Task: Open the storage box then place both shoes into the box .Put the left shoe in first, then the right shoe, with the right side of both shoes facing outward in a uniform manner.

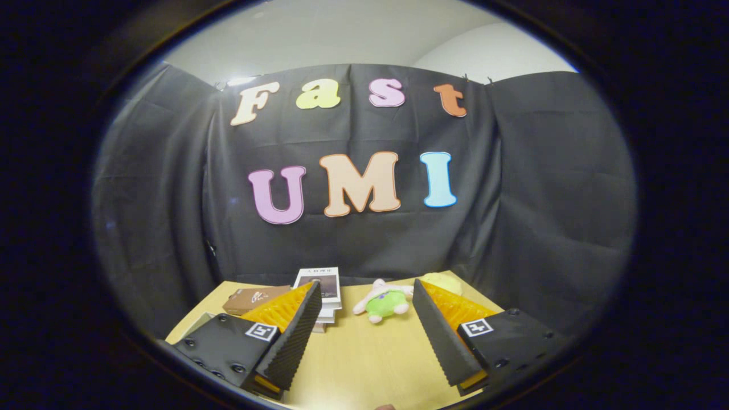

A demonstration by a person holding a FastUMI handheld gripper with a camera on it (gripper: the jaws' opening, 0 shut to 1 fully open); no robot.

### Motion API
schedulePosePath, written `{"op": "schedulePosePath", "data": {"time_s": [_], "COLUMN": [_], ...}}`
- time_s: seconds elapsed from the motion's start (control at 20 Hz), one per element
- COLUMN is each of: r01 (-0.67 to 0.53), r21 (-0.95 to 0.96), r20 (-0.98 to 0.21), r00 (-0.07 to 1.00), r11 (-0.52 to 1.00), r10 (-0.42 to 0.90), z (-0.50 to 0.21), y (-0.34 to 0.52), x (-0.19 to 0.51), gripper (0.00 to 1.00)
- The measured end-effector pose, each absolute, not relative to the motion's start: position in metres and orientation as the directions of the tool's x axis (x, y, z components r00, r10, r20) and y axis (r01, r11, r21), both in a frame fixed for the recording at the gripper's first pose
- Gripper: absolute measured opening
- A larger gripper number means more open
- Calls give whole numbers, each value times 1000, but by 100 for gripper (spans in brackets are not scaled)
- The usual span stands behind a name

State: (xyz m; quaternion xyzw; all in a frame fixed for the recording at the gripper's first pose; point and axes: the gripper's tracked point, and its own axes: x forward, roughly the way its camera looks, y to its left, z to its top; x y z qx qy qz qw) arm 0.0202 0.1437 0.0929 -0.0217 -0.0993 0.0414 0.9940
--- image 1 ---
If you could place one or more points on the plain white book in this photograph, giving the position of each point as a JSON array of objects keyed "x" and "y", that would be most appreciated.
[{"x": 326, "y": 314}]

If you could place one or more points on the black backdrop cloth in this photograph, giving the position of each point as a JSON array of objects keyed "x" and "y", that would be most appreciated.
[{"x": 541, "y": 199}]

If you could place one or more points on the green plush toy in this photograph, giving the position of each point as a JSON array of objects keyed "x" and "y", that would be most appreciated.
[{"x": 384, "y": 304}]

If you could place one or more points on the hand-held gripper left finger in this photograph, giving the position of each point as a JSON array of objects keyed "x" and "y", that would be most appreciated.
[{"x": 228, "y": 347}]

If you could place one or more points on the white book with grey cover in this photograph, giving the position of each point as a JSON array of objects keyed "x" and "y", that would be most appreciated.
[{"x": 327, "y": 282}]

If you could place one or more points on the grey fabric storage box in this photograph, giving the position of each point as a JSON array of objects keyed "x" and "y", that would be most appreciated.
[{"x": 196, "y": 324}]

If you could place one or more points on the yellow plush toy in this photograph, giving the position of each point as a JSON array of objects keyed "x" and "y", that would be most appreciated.
[{"x": 447, "y": 282}]

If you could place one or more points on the brown flat carton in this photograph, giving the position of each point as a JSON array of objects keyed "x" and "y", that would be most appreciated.
[{"x": 253, "y": 299}]

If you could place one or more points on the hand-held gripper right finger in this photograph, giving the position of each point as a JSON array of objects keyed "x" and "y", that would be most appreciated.
[{"x": 512, "y": 341}]

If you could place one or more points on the white book with tan spine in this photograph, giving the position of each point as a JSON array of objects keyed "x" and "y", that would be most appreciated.
[{"x": 322, "y": 326}]

